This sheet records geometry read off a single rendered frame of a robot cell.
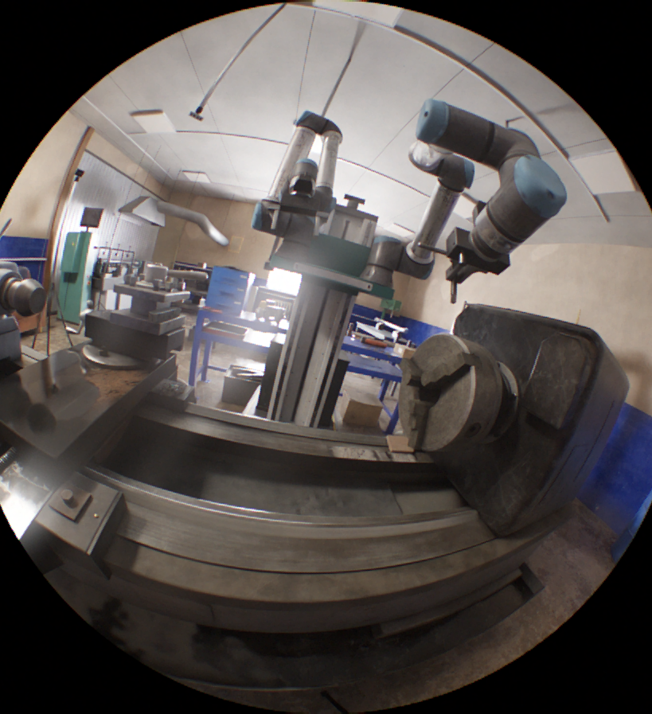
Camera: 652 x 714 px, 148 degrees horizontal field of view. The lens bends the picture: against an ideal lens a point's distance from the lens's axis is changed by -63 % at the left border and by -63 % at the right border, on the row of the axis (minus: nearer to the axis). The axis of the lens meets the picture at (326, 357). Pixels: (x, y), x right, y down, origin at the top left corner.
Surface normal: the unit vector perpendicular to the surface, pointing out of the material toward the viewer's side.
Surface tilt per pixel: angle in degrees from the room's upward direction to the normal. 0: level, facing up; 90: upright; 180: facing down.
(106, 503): 0
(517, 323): 90
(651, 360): 90
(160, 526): 0
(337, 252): 90
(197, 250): 90
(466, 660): 0
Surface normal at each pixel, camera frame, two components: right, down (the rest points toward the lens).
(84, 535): 0.27, -0.94
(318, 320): 0.03, 0.24
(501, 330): -0.95, -0.22
